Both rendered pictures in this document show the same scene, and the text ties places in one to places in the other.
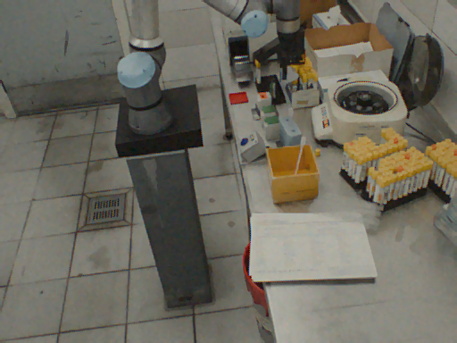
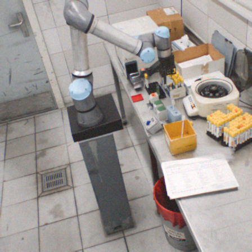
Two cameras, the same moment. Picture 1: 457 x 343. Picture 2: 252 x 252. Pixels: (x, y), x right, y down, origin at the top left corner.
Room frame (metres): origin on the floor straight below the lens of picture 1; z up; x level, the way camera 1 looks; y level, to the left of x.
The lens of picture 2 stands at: (-0.25, 0.17, 2.07)
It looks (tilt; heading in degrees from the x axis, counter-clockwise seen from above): 38 degrees down; 356
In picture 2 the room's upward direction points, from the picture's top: 11 degrees counter-clockwise
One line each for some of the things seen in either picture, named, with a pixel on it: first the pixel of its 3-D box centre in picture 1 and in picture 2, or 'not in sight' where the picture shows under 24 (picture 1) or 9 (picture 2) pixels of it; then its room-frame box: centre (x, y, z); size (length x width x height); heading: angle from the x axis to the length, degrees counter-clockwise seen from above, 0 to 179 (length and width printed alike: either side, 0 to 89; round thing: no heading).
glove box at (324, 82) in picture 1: (353, 87); (205, 82); (1.47, -0.49, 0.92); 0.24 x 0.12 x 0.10; 92
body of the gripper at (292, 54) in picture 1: (289, 46); (166, 64); (1.43, -0.25, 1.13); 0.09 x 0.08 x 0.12; 93
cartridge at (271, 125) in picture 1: (271, 128); (161, 113); (1.30, -0.16, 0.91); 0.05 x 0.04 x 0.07; 92
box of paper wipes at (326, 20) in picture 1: (333, 21); (184, 44); (2.00, -0.54, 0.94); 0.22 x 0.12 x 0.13; 6
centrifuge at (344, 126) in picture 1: (358, 112); (210, 97); (1.29, -0.45, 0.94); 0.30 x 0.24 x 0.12; 83
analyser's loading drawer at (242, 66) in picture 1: (241, 62); (134, 76); (1.74, -0.11, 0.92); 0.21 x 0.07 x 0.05; 2
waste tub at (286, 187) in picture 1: (292, 173); (180, 137); (1.04, -0.19, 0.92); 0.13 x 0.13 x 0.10; 0
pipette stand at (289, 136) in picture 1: (289, 138); (174, 117); (1.21, -0.21, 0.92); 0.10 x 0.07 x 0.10; 9
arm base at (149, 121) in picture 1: (148, 109); (88, 111); (1.36, 0.24, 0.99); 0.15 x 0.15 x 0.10
